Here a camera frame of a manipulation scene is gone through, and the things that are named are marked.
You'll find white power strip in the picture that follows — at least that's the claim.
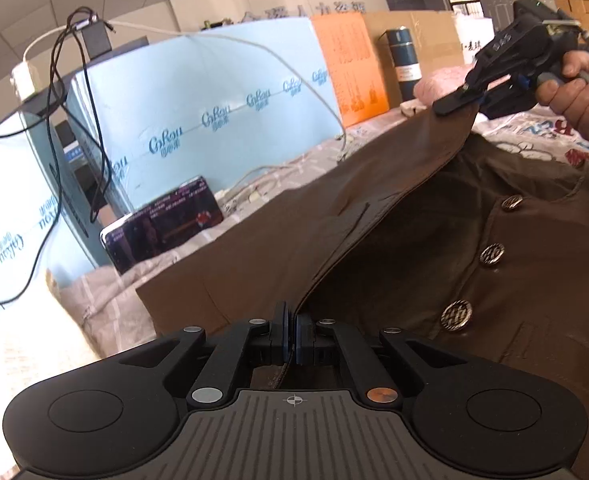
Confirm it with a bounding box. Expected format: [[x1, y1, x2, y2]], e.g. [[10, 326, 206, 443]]
[[12, 61, 38, 102]]

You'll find brown buttoned jacket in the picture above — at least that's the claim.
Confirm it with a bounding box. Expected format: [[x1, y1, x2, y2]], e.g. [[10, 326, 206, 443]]
[[134, 94, 589, 480]]

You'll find pink cloth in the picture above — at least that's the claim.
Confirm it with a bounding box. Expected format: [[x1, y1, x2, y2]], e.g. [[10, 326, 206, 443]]
[[413, 64, 475, 107]]

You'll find brown cardboard box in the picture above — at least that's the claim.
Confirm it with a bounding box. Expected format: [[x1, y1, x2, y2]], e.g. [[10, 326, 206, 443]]
[[362, 10, 468, 106]]

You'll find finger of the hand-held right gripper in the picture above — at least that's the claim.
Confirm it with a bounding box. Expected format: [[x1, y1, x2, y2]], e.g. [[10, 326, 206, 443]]
[[432, 83, 483, 117], [477, 76, 539, 122]]

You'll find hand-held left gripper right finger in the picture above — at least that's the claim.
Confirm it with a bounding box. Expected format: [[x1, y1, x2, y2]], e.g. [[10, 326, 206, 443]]
[[297, 314, 468, 407]]

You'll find white foam box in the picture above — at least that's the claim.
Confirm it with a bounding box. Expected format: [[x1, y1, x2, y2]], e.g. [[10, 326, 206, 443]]
[[452, 10, 495, 66]]

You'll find orange printed board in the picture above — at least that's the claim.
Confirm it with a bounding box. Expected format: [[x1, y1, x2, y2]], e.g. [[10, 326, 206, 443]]
[[311, 12, 390, 128]]

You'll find large blue foam board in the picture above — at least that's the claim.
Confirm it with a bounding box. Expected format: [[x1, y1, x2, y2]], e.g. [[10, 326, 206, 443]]
[[72, 16, 348, 211]]

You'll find dark printed flat box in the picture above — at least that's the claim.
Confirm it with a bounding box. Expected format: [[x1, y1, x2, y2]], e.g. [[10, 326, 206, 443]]
[[99, 176, 224, 275]]

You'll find black power adapter with cables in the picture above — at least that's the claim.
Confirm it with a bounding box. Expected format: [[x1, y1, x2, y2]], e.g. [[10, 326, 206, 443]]
[[0, 6, 116, 223]]

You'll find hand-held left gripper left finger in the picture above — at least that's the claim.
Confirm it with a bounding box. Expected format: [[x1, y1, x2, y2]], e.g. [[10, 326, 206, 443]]
[[119, 302, 293, 407]]

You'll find stack of cardboard boxes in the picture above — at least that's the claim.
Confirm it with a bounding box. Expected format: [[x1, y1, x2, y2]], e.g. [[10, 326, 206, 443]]
[[555, 0, 589, 46]]

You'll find person's right hand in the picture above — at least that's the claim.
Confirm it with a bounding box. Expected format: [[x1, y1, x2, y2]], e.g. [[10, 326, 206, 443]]
[[535, 50, 589, 142]]

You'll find pale blue foam board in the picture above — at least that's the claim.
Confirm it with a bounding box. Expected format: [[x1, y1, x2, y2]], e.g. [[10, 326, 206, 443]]
[[0, 110, 100, 311]]

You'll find dark blue thermos bottle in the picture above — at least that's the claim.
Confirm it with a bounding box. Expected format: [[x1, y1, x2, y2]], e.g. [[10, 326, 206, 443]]
[[385, 27, 421, 83]]

